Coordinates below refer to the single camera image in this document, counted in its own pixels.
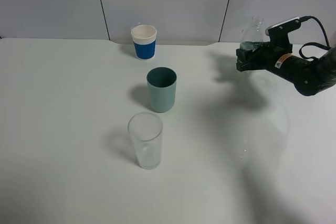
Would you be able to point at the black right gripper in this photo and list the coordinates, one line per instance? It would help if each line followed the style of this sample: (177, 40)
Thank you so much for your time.
(264, 58)

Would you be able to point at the clear green-label water bottle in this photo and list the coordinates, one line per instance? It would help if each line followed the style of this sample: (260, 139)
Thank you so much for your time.
(252, 37)

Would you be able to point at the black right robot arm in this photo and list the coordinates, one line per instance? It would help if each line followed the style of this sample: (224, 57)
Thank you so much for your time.
(308, 77)

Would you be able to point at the teal plastic cup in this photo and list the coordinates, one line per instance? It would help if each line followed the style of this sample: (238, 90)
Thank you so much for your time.
(162, 88)

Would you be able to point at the white blue-sleeve paper cup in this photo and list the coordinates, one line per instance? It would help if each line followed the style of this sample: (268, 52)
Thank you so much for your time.
(144, 40)

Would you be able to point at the clear drinking glass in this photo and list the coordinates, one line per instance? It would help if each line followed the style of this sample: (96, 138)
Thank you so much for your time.
(145, 130)

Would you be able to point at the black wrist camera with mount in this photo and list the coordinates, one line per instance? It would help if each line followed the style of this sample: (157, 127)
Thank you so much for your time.
(278, 33)

